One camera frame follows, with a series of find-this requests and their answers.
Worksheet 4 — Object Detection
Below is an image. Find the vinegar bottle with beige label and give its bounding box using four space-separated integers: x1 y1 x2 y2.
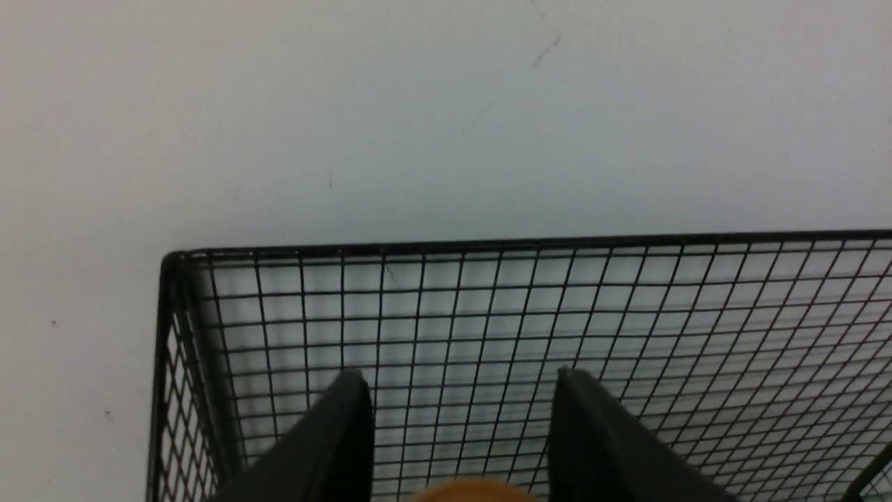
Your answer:
411 478 537 502

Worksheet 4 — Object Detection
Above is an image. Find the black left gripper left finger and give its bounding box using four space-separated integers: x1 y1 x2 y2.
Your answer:
211 370 375 501

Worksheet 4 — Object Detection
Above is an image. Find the black wire mesh shelf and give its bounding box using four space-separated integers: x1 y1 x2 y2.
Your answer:
144 229 890 501

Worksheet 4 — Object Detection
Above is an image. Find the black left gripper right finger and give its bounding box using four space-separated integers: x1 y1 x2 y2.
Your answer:
548 368 737 501

